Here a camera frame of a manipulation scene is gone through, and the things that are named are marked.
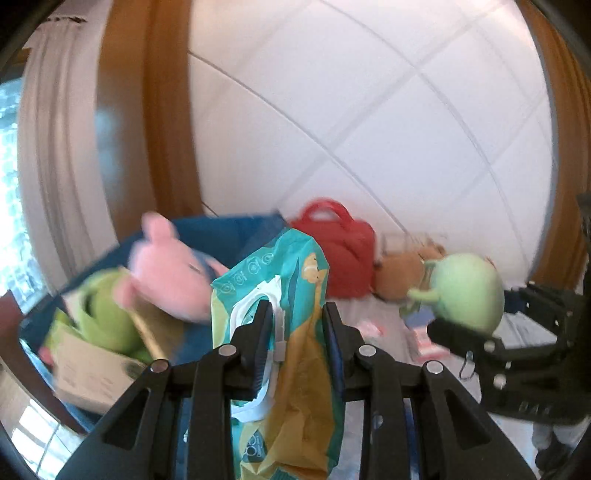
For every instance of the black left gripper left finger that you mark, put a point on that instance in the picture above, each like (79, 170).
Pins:
(138, 437)

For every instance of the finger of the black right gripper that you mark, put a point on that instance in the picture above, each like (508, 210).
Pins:
(560, 312)
(488, 352)

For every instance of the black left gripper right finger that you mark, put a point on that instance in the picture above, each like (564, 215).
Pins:
(418, 421)

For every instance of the light green plush ball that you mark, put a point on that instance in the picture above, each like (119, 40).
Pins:
(465, 289)

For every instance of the teal yellow wet wipes pack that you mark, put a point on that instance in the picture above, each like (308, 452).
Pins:
(294, 427)

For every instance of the pink pig plush blue shirt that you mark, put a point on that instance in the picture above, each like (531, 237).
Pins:
(166, 273)

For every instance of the pink tissue pack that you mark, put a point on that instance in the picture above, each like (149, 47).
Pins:
(422, 348)

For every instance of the large brown plush dog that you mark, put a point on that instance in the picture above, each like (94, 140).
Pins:
(395, 274)

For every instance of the pastel tissue packet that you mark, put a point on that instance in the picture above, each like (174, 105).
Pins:
(370, 331)

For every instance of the brown cardboard box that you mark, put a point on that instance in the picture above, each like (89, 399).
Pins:
(93, 378)

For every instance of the green frog plush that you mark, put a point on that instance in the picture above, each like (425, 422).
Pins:
(91, 314)

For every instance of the red toy suitcase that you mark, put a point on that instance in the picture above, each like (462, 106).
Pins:
(349, 246)

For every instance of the blue plastic crate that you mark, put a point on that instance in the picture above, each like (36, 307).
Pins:
(227, 239)

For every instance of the window with grid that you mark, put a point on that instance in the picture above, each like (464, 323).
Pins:
(20, 272)

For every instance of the white curtain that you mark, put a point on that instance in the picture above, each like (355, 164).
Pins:
(58, 167)

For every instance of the wooden door frame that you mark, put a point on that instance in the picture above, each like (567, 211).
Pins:
(143, 127)

